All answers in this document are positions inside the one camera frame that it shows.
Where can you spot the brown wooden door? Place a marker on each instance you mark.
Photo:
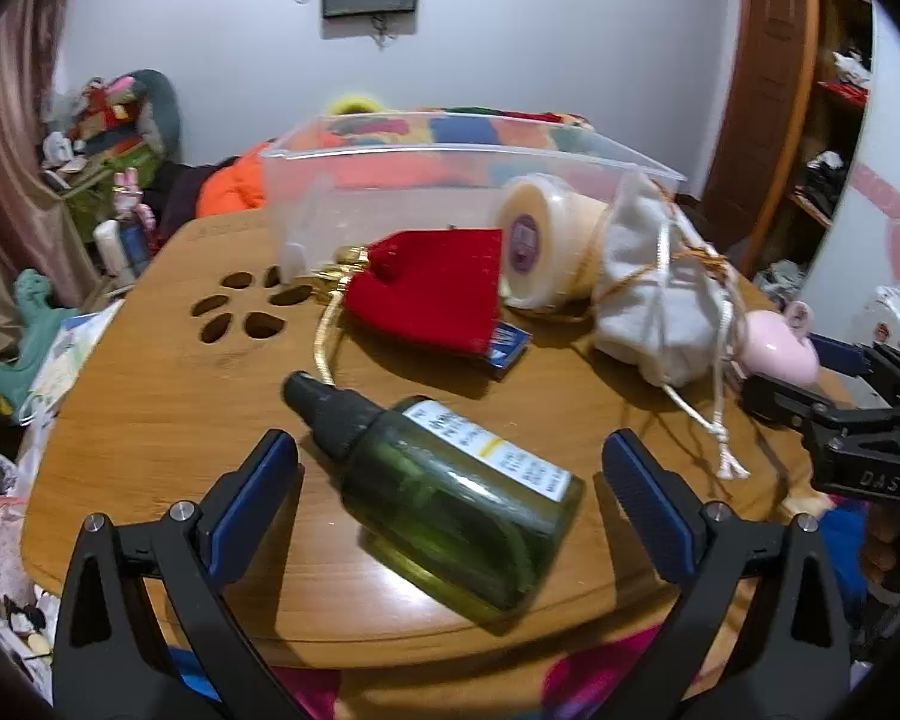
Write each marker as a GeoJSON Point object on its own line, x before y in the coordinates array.
{"type": "Point", "coordinates": [765, 90]}

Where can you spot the open wooden shelf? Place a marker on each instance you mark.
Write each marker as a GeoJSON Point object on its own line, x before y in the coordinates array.
{"type": "Point", "coordinates": [840, 127]}

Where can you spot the pink round case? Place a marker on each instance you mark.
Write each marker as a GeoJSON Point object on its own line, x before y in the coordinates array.
{"type": "Point", "coordinates": [776, 349]}

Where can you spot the small blue packet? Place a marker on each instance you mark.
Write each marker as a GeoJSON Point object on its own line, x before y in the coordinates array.
{"type": "Point", "coordinates": [508, 349]}

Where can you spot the orange pillow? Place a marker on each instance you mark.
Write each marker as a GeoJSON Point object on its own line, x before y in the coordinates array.
{"type": "Point", "coordinates": [232, 184]}

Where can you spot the cream plastic tub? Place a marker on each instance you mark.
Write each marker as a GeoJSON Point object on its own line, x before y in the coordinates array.
{"type": "Point", "coordinates": [562, 240]}

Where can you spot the grey plush cushion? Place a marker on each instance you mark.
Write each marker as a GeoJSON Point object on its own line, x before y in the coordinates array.
{"type": "Point", "coordinates": [161, 105]}

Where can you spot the wooden desktop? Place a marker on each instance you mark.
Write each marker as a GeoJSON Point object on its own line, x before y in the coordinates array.
{"type": "Point", "coordinates": [195, 427]}

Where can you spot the colourful patchwork blanket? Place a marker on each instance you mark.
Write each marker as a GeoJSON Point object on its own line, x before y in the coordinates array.
{"type": "Point", "coordinates": [495, 116]}

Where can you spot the green patterned gift bag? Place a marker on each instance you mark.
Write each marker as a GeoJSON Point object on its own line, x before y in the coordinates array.
{"type": "Point", "coordinates": [97, 195]}

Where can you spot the printed paper sheets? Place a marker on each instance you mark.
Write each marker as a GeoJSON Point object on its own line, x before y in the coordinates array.
{"type": "Point", "coordinates": [67, 360]}

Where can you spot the yellow foam arch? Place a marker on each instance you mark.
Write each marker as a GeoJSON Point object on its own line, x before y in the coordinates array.
{"type": "Point", "coordinates": [356, 101]}

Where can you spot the clear plastic storage box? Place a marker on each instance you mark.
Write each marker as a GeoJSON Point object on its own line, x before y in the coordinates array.
{"type": "Point", "coordinates": [390, 225]}

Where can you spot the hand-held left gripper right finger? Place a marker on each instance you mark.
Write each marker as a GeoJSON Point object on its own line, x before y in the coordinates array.
{"type": "Point", "coordinates": [649, 510]}

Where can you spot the pink striped curtain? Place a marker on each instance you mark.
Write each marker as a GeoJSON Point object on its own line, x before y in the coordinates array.
{"type": "Point", "coordinates": [15, 165]}

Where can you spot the pink patterned cloth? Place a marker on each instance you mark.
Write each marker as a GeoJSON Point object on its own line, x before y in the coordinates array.
{"type": "Point", "coordinates": [592, 671]}

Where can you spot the red pouch with gold trim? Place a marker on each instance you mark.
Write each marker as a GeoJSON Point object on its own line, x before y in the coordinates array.
{"type": "Point", "coordinates": [427, 285]}

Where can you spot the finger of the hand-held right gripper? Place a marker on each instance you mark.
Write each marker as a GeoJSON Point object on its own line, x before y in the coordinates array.
{"type": "Point", "coordinates": [836, 356]}
{"type": "Point", "coordinates": [780, 397]}

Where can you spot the pink rabbit toy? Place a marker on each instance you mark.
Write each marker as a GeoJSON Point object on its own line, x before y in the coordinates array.
{"type": "Point", "coordinates": [129, 191]}

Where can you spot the white cup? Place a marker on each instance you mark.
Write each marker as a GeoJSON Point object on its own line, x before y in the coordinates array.
{"type": "Point", "coordinates": [109, 244]}

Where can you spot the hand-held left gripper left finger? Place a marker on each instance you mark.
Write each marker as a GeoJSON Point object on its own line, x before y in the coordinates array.
{"type": "Point", "coordinates": [251, 495]}

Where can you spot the teal plush animal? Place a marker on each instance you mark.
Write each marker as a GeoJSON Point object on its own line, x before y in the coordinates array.
{"type": "Point", "coordinates": [37, 315]}

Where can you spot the dark cloth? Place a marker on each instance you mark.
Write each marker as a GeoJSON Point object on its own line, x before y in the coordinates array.
{"type": "Point", "coordinates": [184, 195]}

